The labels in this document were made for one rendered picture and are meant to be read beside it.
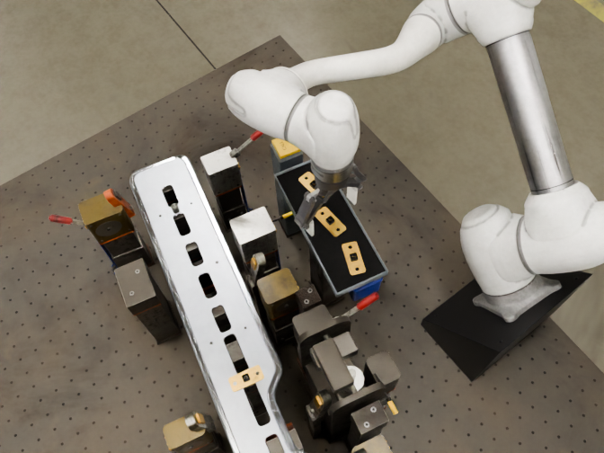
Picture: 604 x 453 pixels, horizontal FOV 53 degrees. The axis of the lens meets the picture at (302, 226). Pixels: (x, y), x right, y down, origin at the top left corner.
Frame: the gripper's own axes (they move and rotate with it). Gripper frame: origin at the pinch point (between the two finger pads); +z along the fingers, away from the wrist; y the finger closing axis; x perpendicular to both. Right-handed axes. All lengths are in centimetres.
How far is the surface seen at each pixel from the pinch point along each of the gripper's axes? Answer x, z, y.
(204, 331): -3.0, 20.0, 39.7
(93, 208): -49, 14, 44
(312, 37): -141, 120, -110
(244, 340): 5.4, 20.0, 33.3
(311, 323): 15.1, 12.0, 18.9
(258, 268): -4.5, 11.4, 20.0
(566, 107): -18, 120, -177
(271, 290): 2.3, 12.0, 21.1
